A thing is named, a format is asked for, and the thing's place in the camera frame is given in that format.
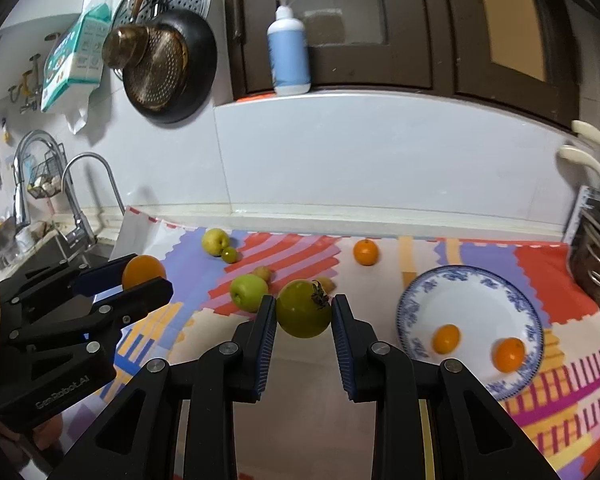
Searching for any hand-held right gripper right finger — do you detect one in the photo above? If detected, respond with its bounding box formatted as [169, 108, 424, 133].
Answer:
[331, 295, 563, 480]

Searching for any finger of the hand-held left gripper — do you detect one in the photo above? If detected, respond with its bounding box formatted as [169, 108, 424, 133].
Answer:
[0, 254, 139, 312]
[9, 279, 174, 347]

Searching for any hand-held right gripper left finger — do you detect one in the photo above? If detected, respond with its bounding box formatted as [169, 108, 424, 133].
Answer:
[47, 294, 279, 480]

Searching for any orange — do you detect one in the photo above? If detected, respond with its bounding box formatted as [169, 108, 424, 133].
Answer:
[495, 337, 527, 374]
[122, 254, 167, 291]
[432, 324, 462, 354]
[353, 239, 380, 267]

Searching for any green fruit with dark calyx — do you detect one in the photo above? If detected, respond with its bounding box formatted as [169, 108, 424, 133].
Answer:
[276, 280, 333, 339]

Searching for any blue patterned white plate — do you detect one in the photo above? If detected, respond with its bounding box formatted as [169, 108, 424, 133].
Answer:
[396, 265, 545, 401]

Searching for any green apple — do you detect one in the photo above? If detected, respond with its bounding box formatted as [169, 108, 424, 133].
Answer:
[229, 274, 270, 312]

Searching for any kitchen sink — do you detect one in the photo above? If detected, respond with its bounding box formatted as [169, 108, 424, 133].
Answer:
[0, 220, 111, 286]

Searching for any chrome kitchen faucet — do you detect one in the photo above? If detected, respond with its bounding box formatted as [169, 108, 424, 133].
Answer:
[60, 152, 126, 256]

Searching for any colourful patterned tablecloth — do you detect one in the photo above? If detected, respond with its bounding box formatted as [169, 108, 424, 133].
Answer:
[55, 205, 600, 480]

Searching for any chrome spring faucet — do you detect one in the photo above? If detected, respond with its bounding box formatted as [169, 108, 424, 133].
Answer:
[12, 130, 66, 228]

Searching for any golden perforated colander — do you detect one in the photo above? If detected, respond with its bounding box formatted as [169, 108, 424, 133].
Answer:
[123, 27, 190, 111]

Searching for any bagged tissue pack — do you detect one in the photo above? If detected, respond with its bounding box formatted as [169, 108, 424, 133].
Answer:
[40, 2, 115, 133]

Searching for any copper coloured small pot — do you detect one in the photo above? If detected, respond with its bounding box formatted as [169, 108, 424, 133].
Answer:
[102, 24, 150, 68]

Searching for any black wok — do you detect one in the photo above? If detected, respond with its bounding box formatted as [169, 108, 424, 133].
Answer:
[122, 8, 218, 125]

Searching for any large steel pot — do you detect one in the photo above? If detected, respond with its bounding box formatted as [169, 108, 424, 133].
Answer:
[567, 210, 600, 318]

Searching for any blue white pump bottle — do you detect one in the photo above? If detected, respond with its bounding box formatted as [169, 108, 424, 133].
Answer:
[266, 0, 312, 96]

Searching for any wire sink basket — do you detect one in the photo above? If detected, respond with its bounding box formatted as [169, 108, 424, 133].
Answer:
[26, 154, 63, 200]

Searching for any wall hook rack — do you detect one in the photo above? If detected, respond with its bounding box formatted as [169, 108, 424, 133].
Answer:
[7, 57, 43, 113]

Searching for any dark wooden window frame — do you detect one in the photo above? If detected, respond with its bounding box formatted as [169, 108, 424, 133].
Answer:
[223, 0, 581, 133]

